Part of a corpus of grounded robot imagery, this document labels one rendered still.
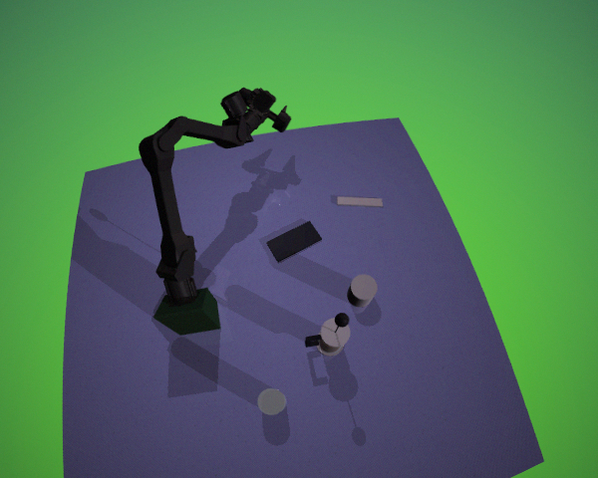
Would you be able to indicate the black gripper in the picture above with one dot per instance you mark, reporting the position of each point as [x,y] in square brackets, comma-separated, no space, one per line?
[280,121]

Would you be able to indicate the grey flat bar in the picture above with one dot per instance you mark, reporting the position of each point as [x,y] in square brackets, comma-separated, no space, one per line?
[363,202]

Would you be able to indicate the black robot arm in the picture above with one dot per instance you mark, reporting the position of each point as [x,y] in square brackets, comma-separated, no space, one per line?
[157,153]

